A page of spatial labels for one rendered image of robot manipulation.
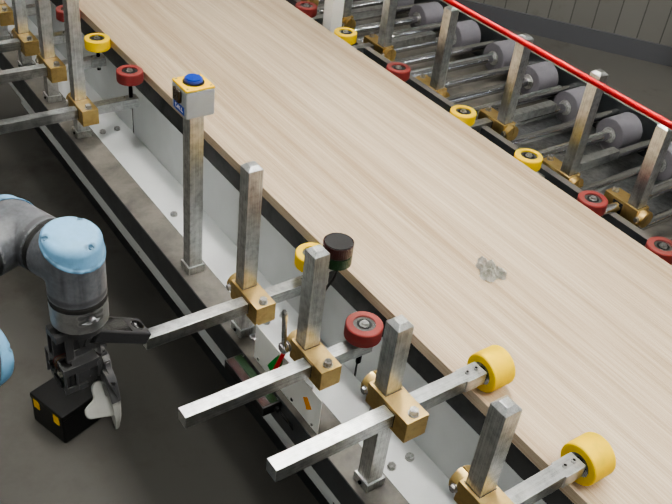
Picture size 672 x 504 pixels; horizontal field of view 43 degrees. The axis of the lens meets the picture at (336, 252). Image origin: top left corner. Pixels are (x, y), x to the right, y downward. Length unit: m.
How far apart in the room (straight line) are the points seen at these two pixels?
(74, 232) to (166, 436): 1.49
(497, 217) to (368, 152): 0.41
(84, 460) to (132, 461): 0.14
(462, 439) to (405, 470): 0.16
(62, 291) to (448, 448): 0.91
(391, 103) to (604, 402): 1.23
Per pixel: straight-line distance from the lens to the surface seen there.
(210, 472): 2.64
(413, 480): 1.89
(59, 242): 1.30
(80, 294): 1.33
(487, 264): 2.00
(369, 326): 1.77
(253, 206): 1.79
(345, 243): 1.63
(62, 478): 2.67
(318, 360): 1.73
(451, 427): 1.82
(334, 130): 2.43
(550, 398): 1.73
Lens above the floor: 2.08
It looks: 37 degrees down
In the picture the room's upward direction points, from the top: 7 degrees clockwise
